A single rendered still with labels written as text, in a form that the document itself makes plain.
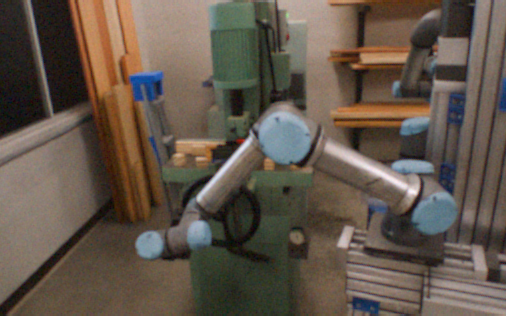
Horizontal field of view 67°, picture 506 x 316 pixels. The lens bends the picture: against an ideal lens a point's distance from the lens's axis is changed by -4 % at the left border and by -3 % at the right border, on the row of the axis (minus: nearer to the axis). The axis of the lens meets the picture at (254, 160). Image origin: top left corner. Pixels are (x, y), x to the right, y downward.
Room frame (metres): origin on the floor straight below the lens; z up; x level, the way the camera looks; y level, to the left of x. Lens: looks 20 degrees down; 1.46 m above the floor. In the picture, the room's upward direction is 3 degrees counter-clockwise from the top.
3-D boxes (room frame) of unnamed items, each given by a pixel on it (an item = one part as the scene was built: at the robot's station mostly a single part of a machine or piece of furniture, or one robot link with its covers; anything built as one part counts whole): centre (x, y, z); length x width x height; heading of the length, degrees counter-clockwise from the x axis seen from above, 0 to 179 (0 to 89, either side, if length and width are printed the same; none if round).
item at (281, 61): (1.76, -0.13, 1.23); 0.09 x 0.08 x 0.15; 168
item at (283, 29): (1.87, -0.14, 1.40); 0.10 x 0.06 x 0.16; 168
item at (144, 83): (2.39, 0.57, 0.58); 0.27 x 0.25 x 1.16; 82
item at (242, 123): (1.60, 0.05, 1.03); 0.14 x 0.07 x 0.09; 168
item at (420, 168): (1.03, -0.45, 0.98); 0.13 x 0.12 x 0.14; 177
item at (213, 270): (1.70, 0.04, 0.36); 0.58 x 0.45 x 0.71; 168
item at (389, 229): (1.04, -0.45, 0.87); 0.15 x 0.15 x 0.10
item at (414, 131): (1.49, -0.66, 0.98); 0.13 x 0.12 x 0.14; 81
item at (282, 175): (1.48, 0.07, 0.87); 0.61 x 0.30 x 0.06; 78
